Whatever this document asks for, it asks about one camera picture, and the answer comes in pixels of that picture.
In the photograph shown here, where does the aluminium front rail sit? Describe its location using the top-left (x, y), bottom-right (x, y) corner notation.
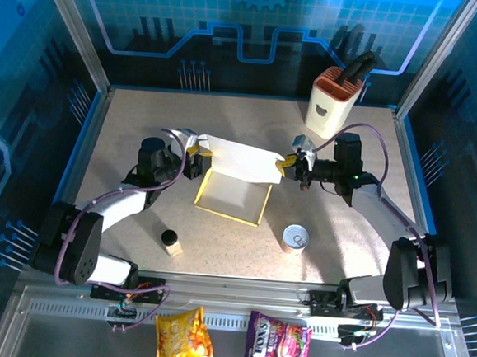
top-left (14, 259), bottom-right (461, 330)

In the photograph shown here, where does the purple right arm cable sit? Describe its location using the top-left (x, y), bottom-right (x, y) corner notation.
top-left (297, 119), bottom-right (458, 357)

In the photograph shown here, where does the white and yellow paper box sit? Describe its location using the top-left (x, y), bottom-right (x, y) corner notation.
top-left (191, 133), bottom-right (288, 231)

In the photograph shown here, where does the aluminium frame post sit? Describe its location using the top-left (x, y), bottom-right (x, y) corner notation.
top-left (25, 0), bottom-right (118, 96)
top-left (395, 0), bottom-right (477, 126)

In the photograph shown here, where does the yellow snack bag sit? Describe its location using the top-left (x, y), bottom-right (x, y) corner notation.
top-left (152, 303), bottom-right (217, 357)

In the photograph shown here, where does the small wired connector board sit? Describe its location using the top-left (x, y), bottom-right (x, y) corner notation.
top-left (105, 295), bottom-right (140, 321)

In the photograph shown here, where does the white cable connector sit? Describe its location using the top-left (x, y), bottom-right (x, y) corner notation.
top-left (335, 323), bottom-right (377, 352)

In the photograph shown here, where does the aluminium lower tray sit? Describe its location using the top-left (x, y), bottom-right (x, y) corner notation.
top-left (0, 283), bottom-right (477, 357)

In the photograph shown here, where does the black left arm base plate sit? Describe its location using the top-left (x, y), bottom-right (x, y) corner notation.
top-left (90, 272), bottom-right (167, 305)

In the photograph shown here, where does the black knife handle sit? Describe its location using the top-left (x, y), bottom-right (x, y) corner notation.
top-left (339, 49), bottom-right (378, 89)

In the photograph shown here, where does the slotted aluminium cable rail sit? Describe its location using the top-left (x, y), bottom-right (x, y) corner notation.
top-left (27, 300), bottom-right (350, 340)

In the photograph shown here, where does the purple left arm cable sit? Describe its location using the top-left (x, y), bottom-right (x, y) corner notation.
top-left (47, 120), bottom-right (188, 336)

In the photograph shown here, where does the small jar with black lid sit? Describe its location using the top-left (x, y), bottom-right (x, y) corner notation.
top-left (160, 229), bottom-right (186, 259)

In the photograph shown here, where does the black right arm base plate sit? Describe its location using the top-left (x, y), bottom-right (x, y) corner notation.
top-left (308, 289), bottom-right (386, 322)

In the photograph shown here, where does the cream knife block orange top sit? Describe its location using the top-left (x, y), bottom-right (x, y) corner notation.
top-left (302, 63), bottom-right (365, 143)

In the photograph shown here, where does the purple candy bag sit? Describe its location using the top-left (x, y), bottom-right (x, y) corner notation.
top-left (243, 309), bottom-right (315, 357)

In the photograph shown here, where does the tin can with pull tab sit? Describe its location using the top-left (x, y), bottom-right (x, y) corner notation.
top-left (281, 223), bottom-right (311, 256)

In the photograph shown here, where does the aluminium side rail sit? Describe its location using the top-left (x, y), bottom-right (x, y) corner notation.
top-left (378, 107), bottom-right (456, 294)
top-left (35, 82), bottom-right (115, 270)

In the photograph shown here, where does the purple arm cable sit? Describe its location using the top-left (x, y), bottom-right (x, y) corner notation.
top-left (47, 120), bottom-right (188, 336)
top-left (297, 119), bottom-right (458, 357)

